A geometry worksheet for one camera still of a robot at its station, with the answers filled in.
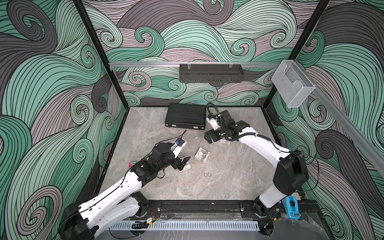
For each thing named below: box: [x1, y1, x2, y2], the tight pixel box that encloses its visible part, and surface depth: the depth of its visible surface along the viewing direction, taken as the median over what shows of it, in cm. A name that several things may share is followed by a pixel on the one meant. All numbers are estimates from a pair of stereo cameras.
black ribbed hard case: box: [165, 103, 207, 130], surface depth 112 cm
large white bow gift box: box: [194, 147, 211, 163], surface depth 92 cm
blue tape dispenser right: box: [282, 196, 301, 220], surface depth 73 cm
